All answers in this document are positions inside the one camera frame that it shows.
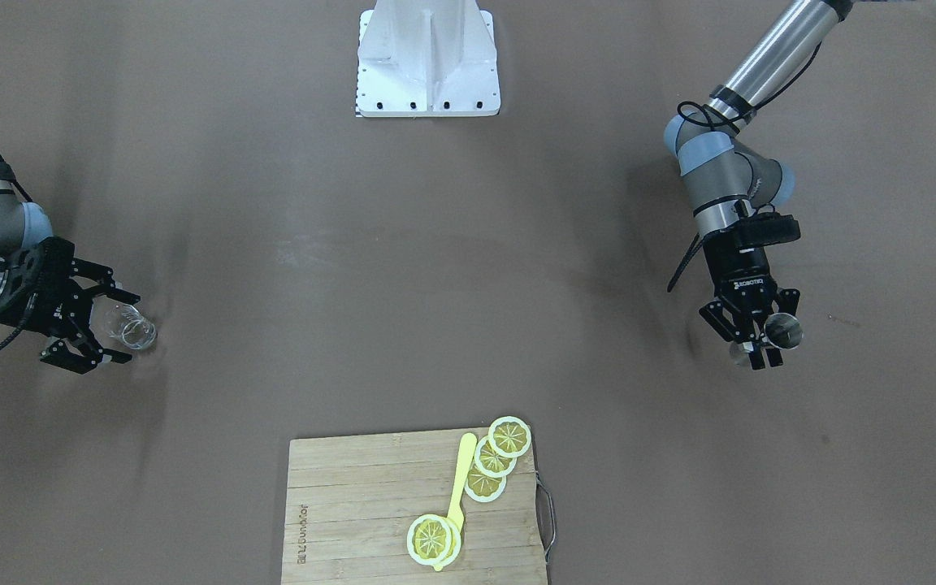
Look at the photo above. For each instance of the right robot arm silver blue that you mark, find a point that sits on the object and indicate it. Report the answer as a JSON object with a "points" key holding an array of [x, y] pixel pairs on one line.
{"points": [[23, 223]]}

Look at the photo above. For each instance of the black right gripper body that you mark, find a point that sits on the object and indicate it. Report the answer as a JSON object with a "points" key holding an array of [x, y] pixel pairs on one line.
{"points": [[52, 309]]}

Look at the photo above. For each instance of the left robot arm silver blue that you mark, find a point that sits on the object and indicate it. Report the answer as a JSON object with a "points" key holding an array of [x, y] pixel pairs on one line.
{"points": [[736, 194]]}

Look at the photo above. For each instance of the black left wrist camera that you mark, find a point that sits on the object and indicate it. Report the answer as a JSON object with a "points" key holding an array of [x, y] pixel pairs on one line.
{"points": [[763, 230]]}

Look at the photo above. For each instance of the clear glass beaker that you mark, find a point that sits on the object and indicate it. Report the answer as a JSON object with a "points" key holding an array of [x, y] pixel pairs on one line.
{"points": [[123, 323]]}

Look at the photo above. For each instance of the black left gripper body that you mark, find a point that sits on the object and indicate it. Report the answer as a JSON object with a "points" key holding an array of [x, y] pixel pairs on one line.
{"points": [[741, 274]]}

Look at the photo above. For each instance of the bamboo cutting board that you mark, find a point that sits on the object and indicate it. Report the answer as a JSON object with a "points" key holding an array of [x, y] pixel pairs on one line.
{"points": [[351, 500]]}

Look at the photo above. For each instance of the lemon slice at corner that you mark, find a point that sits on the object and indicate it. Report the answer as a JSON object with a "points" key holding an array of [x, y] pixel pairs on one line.
{"points": [[510, 436]]}

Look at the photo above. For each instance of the lemon slice on knife end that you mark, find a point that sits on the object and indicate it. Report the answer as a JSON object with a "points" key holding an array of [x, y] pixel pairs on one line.
{"points": [[433, 541]]}

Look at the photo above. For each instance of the yellow plastic knife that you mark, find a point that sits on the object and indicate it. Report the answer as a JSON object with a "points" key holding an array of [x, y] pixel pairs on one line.
{"points": [[455, 516]]}

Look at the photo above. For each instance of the steel jigger measuring cup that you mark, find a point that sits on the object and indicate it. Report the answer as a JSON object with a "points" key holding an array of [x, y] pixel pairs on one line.
{"points": [[781, 332]]}

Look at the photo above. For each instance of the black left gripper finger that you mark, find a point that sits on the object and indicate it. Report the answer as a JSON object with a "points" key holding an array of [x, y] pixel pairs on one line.
{"points": [[745, 347], [783, 330]]}

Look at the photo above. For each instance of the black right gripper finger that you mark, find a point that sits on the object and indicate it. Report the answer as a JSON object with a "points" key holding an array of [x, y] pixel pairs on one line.
{"points": [[78, 352], [104, 285]]}

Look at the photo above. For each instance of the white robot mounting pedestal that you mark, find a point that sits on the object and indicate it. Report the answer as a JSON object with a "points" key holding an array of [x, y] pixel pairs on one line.
{"points": [[427, 58]]}

